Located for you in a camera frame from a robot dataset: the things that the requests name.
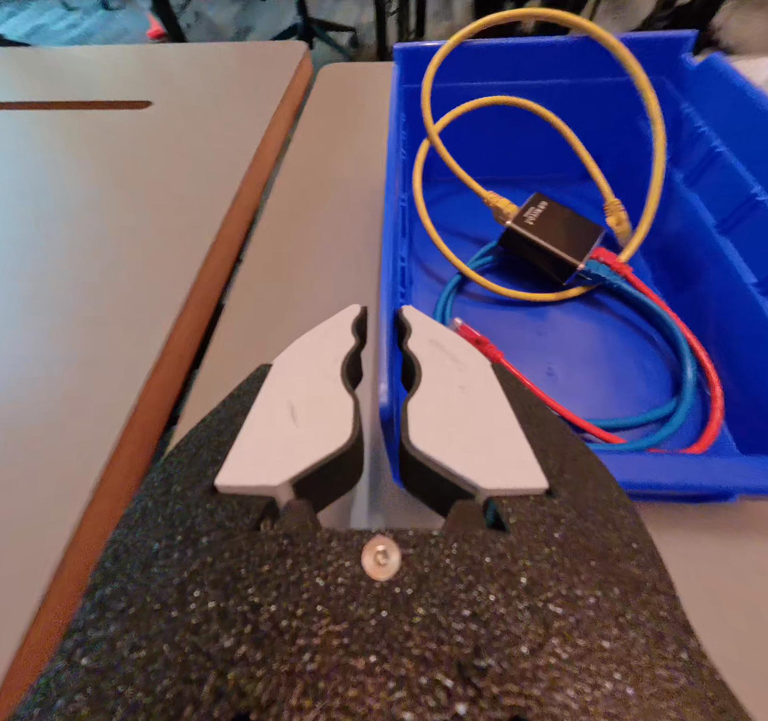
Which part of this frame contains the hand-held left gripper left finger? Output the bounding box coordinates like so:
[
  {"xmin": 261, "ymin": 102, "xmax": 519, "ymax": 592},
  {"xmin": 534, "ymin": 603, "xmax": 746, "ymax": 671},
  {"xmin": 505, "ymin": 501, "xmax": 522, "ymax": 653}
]
[{"xmin": 214, "ymin": 304, "xmax": 368, "ymax": 506}]

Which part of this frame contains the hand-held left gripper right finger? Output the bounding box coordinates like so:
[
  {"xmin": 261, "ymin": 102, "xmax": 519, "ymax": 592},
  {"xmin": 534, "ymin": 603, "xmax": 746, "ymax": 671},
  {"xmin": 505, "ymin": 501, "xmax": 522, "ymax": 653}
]
[{"xmin": 394, "ymin": 305, "xmax": 550, "ymax": 519}]

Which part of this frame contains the red network cable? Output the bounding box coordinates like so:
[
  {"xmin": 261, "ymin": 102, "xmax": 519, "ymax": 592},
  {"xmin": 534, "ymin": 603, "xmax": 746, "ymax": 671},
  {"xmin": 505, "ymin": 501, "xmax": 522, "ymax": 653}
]
[{"xmin": 451, "ymin": 247, "xmax": 726, "ymax": 455}]

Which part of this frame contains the black network adapter box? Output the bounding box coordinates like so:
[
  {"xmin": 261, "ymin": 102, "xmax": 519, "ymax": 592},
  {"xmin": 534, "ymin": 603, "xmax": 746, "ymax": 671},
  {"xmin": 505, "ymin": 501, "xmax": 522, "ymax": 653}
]
[{"xmin": 498, "ymin": 193, "xmax": 607, "ymax": 285}]

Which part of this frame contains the blue network cable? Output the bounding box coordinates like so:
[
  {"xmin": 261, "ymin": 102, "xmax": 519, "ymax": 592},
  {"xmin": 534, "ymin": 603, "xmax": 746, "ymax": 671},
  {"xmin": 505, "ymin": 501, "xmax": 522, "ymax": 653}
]
[{"xmin": 433, "ymin": 241, "xmax": 700, "ymax": 452}]

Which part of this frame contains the yellow network cable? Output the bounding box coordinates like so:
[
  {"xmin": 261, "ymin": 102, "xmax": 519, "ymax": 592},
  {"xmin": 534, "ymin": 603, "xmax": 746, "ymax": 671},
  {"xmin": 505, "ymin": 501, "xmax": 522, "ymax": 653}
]
[{"xmin": 413, "ymin": 8, "xmax": 668, "ymax": 303}]

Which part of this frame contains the blue storage bin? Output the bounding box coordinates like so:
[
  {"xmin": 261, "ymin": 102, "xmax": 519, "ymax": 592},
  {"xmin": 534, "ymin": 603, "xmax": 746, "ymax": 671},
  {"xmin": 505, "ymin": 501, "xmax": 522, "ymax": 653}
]
[{"xmin": 378, "ymin": 30, "xmax": 768, "ymax": 503}]

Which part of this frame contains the black office chair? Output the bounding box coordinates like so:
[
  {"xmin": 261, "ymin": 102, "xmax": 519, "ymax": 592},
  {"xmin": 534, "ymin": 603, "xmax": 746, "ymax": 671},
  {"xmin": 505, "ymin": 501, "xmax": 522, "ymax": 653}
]
[{"xmin": 264, "ymin": 0, "xmax": 361, "ymax": 52}]

